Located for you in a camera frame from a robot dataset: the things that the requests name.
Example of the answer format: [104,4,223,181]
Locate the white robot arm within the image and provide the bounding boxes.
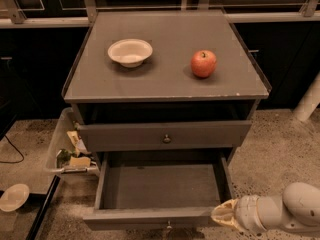
[211,182,320,236]

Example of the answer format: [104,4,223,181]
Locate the clear plastic bin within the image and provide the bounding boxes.
[44,108,99,184]

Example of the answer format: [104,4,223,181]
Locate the white bowl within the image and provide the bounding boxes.
[107,39,153,68]

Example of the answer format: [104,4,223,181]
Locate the white post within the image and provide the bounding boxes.
[293,72,320,122]

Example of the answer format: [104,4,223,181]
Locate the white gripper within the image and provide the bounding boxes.
[211,195,266,233]

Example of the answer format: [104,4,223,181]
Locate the white plate on floor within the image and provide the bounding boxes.
[0,184,30,212]

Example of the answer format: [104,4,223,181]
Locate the black cable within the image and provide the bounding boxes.
[0,134,25,165]

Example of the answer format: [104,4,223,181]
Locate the red apple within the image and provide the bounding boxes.
[191,50,217,78]

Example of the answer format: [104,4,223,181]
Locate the yellow sponge in bin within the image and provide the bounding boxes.
[69,157,91,168]

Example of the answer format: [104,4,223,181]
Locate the metal railing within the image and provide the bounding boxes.
[0,0,320,28]

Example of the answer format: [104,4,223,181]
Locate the grey top drawer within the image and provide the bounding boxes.
[78,120,251,152]

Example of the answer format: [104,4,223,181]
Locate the grey drawer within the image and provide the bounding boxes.
[78,120,251,152]
[84,149,235,230]

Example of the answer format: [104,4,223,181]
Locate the grey drawer cabinet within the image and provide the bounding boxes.
[61,9,272,167]

